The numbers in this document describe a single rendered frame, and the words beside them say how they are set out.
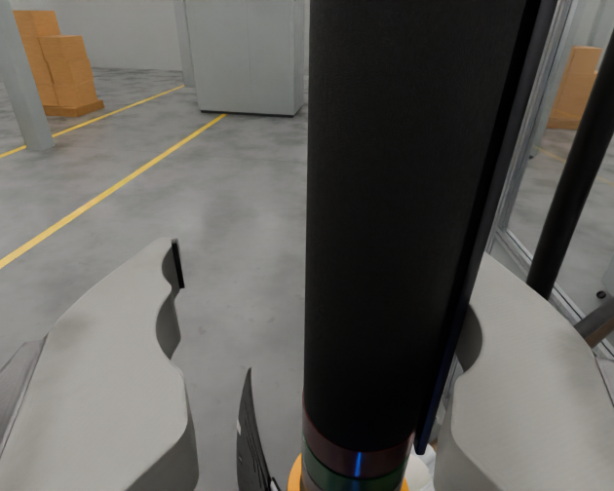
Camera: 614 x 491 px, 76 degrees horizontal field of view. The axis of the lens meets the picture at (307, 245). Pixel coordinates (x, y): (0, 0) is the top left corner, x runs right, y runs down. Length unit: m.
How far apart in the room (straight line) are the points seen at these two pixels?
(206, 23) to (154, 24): 6.26
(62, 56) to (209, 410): 6.98
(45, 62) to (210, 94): 2.71
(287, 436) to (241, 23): 6.51
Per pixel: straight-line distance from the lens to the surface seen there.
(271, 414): 2.10
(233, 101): 7.67
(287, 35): 7.26
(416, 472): 0.20
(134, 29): 14.15
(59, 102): 8.54
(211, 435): 2.07
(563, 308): 1.32
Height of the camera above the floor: 1.70
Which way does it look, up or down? 31 degrees down
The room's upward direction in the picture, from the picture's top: 1 degrees clockwise
